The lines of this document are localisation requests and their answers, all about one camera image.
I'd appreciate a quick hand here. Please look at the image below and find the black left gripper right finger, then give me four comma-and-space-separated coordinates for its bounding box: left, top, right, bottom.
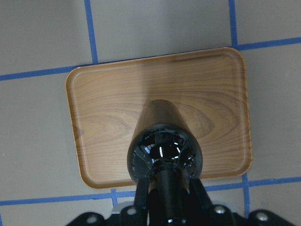
189, 178, 212, 211

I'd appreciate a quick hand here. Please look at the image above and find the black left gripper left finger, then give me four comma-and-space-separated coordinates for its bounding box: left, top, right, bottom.
134, 178, 150, 210

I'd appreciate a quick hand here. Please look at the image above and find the carried black wine bottle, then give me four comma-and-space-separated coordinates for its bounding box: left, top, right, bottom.
127, 99, 203, 226

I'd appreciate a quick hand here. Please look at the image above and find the wooden tray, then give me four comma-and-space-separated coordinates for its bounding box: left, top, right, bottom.
65, 48, 253, 189

